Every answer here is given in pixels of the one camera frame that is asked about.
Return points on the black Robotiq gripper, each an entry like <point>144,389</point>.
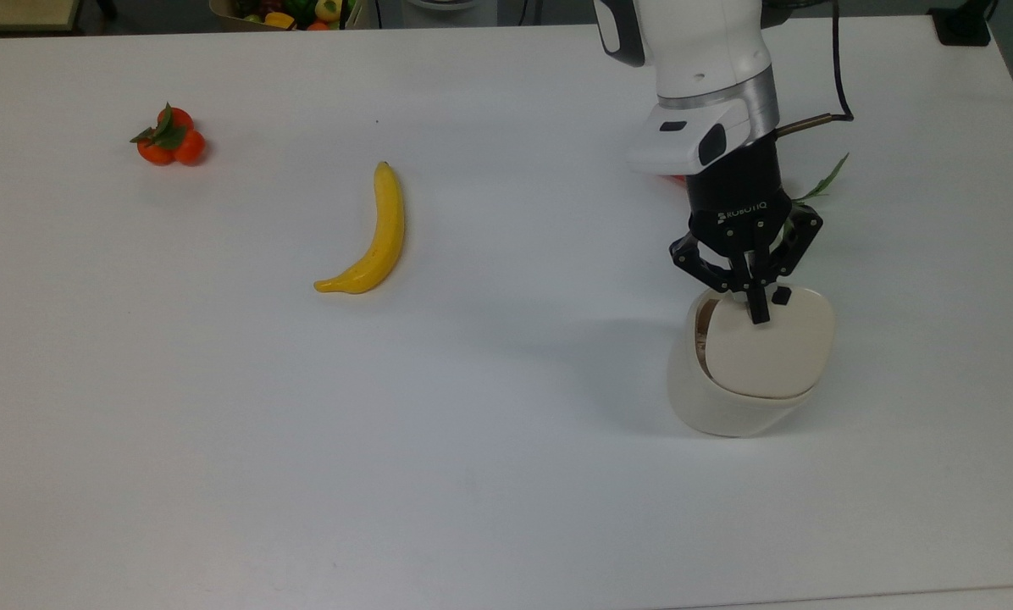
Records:
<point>739,203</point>

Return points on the cardboard box of toy fruit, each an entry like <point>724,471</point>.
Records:
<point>227,21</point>

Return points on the orange toy carrot with leaves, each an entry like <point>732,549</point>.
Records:
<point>674,179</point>

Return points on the black table clamp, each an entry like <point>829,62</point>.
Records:
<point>964,30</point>

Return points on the yellow toy banana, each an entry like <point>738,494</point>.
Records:
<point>384,246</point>

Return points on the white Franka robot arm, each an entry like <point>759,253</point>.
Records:
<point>701,51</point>

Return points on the wooden board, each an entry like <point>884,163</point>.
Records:
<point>15,13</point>

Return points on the cream hinged bin lid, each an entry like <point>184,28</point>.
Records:
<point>769,356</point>

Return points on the orange toy tangerine bunch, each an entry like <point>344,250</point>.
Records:
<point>186,148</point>

